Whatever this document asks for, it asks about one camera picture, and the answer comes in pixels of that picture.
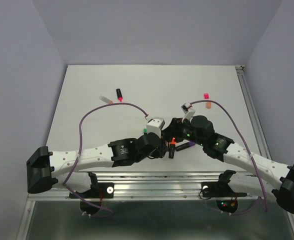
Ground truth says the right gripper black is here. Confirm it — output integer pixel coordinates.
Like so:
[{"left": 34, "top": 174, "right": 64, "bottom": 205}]
[{"left": 159, "top": 116, "right": 206, "bottom": 147}]

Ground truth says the coral pastel highlighter cap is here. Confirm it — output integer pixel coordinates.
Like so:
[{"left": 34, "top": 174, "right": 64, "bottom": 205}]
[{"left": 206, "top": 101, "right": 212, "bottom": 109}]

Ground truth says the pink highlighter cap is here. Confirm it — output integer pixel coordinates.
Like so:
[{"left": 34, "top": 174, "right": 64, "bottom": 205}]
[{"left": 203, "top": 93, "right": 210, "bottom": 99}]

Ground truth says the pink highlighter black body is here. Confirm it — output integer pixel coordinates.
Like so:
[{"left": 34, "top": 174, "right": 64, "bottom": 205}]
[{"left": 116, "top": 88, "right": 123, "bottom": 102}]

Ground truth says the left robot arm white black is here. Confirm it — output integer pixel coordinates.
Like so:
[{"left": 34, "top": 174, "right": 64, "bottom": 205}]
[{"left": 26, "top": 132, "right": 168, "bottom": 197}]

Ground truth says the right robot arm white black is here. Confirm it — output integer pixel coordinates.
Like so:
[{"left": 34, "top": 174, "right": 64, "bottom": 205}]
[{"left": 162, "top": 115, "right": 294, "bottom": 214}]

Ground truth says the orange cap black highlighter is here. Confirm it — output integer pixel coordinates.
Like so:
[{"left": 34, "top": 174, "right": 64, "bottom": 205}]
[{"left": 168, "top": 137, "right": 176, "bottom": 159}]

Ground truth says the purple cap black highlighter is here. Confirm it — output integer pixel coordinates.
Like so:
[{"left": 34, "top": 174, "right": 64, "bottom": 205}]
[{"left": 175, "top": 141, "right": 196, "bottom": 152}]

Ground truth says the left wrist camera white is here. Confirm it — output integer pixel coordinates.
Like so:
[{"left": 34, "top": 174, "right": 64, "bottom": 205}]
[{"left": 146, "top": 116, "right": 165, "bottom": 138}]

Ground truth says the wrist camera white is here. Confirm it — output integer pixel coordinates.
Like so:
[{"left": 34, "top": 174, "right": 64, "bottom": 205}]
[
  {"left": 181, "top": 102, "right": 195, "bottom": 123},
  {"left": 146, "top": 116, "right": 165, "bottom": 138}
]

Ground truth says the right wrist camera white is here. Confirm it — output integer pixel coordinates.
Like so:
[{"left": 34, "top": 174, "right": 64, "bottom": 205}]
[{"left": 181, "top": 102, "right": 195, "bottom": 123}]

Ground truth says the front aluminium rail frame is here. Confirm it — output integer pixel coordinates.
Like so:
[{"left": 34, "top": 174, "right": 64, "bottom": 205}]
[{"left": 17, "top": 172, "right": 294, "bottom": 240}]

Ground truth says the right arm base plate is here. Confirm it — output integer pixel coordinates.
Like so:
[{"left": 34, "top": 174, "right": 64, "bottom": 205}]
[{"left": 198, "top": 181, "right": 238, "bottom": 215}]

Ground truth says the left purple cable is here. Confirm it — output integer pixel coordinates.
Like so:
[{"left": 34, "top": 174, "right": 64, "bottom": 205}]
[{"left": 61, "top": 102, "right": 152, "bottom": 218}]

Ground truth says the purple cable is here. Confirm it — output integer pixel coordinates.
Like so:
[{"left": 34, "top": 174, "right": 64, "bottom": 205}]
[
  {"left": 189, "top": 99, "right": 269, "bottom": 217},
  {"left": 61, "top": 102, "right": 152, "bottom": 218}
]

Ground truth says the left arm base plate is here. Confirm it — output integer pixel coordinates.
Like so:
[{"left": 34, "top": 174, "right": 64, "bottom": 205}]
[{"left": 68, "top": 182, "right": 115, "bottom": 218}]

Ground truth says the right aluminium side rail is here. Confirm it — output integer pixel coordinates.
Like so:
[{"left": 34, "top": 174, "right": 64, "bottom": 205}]
[{"left": 235, "top": 65, "right": 272, "bottom": 160}]

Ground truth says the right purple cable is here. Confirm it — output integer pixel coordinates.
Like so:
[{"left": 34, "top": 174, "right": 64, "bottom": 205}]
[{"left": 189, "top": 99, "right": 269, "bottom": 217}]

